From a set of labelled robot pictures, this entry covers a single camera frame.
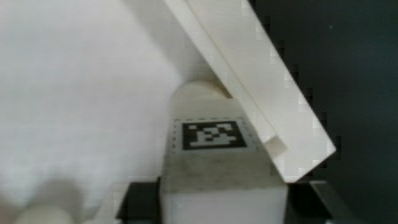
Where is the white square tabletop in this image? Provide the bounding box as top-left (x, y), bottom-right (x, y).
top-left (0, 0), bottom-right (336, 224)

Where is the white table leg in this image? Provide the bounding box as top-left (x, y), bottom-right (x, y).
top-left (160, 81), bottom-right (288, 224)

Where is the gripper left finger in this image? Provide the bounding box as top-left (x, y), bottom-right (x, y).
top-left (94, 181), bottom-right (164, 224)

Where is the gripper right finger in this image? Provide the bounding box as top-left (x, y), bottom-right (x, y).
top-left (284, 180), bottom-right (359, 224)

